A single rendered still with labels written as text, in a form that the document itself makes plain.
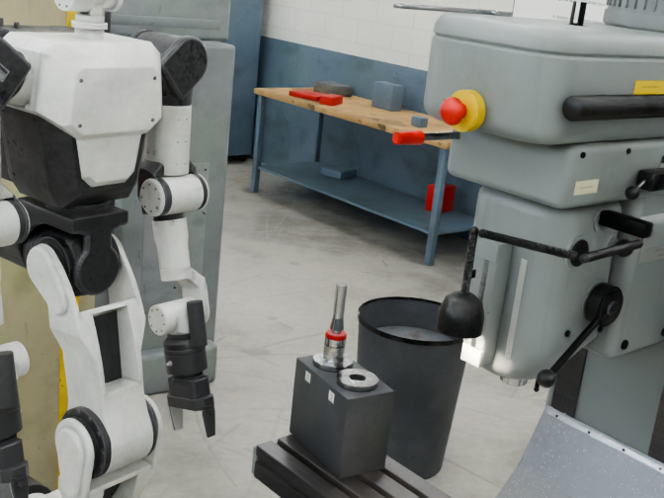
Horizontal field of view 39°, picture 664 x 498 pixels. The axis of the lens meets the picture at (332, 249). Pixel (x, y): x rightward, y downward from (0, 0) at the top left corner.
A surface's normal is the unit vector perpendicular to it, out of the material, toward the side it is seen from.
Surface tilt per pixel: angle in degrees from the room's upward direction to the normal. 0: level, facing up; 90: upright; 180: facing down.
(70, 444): 90
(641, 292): 90
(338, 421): 90
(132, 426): 66
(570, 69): 90
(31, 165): 101
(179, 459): 0
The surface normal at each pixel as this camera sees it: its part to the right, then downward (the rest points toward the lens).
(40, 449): 0.65, 0.29
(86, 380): -0.62, 0.17
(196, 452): 0.11, -0.95
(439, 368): 0.35, 0.37
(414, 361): -0.08, 0.35
